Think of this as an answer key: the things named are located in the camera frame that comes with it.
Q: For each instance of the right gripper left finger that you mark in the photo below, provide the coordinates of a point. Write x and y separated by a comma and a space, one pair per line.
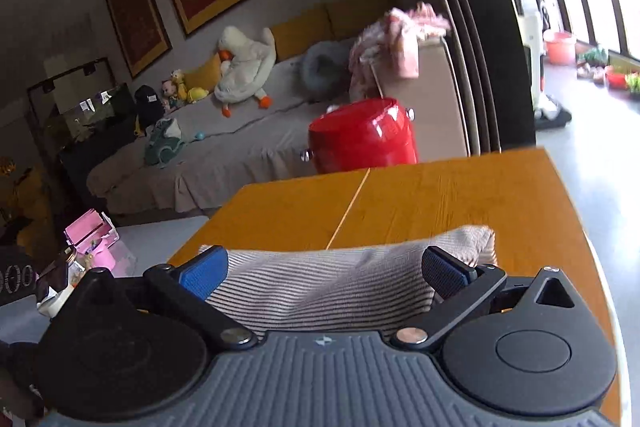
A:
184, 291

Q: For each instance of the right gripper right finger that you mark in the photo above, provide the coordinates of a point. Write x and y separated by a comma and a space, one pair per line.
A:
464, 293

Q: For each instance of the striped grey white garment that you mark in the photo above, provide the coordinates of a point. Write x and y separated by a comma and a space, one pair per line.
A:
373, 288

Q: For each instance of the pink clothes pile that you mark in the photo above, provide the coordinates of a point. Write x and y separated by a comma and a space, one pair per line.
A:
394, 37

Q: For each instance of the pink storage box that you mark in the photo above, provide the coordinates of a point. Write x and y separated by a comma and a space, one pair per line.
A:
92, 235

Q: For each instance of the grey covered sofa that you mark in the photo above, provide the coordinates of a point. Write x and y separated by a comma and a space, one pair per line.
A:
257, 145

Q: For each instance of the green plush toy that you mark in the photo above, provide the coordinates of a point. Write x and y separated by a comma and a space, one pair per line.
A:
165, 143

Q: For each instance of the red round stool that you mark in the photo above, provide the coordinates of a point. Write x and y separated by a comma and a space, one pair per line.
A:
367, 134

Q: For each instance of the black plush toy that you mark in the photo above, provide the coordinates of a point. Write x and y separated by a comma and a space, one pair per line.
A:
149, 107

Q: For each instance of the small doll toys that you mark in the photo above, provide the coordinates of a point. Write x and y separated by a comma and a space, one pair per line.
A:
175, 94

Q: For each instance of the white floor cleaner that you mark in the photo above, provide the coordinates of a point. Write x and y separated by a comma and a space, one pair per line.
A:
548, 113

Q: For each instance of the glass fish tank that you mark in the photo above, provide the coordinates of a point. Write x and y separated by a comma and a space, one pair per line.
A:
79, 113

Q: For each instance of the white goose plush toy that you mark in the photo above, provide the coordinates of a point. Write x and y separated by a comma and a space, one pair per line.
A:
245, 73

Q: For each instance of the grey round cushion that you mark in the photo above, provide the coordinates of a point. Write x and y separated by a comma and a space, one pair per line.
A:
324, 70

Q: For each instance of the left framed red picture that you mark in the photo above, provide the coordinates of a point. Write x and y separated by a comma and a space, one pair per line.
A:
140, 32

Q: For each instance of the pink plastic bucket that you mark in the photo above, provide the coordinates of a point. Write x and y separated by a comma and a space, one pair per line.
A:
560, 47

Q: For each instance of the yellow sofa cushion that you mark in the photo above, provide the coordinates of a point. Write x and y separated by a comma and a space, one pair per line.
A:
335, 20

